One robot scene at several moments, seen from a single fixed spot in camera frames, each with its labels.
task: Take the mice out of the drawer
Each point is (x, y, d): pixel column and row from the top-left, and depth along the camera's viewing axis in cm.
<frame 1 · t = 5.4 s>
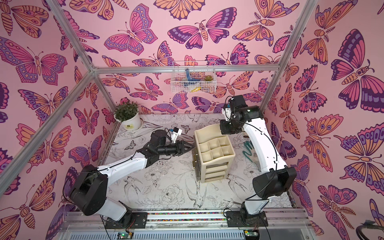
left hand: (194, 148, 78), fingers open
right hand: (224, 129, 78), fingers closed
cream drawer organizer: (216, 152, 73), point 25 cm above the table
green potted plant: (126, 110, 99), point 20 cm above the table
white plant pot: (131, 124, 105), point 10 cm above the table

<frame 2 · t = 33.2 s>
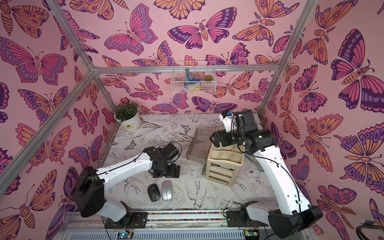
left hand: (174, 174, 82), fingers open
right hand: (220, 134, 70), fingers open
cream drawer organizer: (222, 163, 70), point 24 cm above the table
grey translucent upper drawer: (200, 146, 105), on the table
black computer mouse: (154, 192, 83), point 2 cm above the table
silver computer mouse: (166, 190, 83), point 2 cm above the table
the other named things where they were.

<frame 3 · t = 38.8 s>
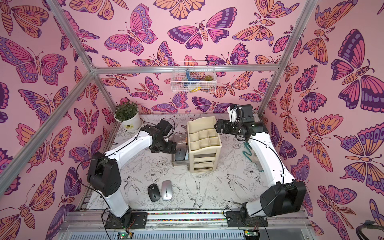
left hand: (170, 150, 88), fingers open
right hand: (224, 125, 79), fingers open
cream drawer organizer: (204, 144, 77), point 23 cm above the table
grey computer mouse: (180, 154, 87), point 12 cm above the table
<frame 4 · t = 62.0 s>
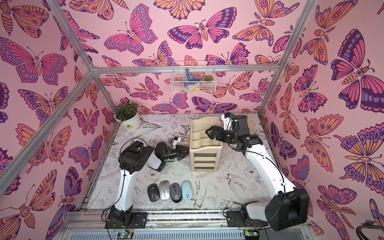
left hand: (193, 152, 92), fingers closed
right hand: (213, 131, 78), fingers open
grey computer mouse: (176, 192, 81), point 4 cm above the table
light blue computer mouse: (187, 190, 82), point 4 cm above the table
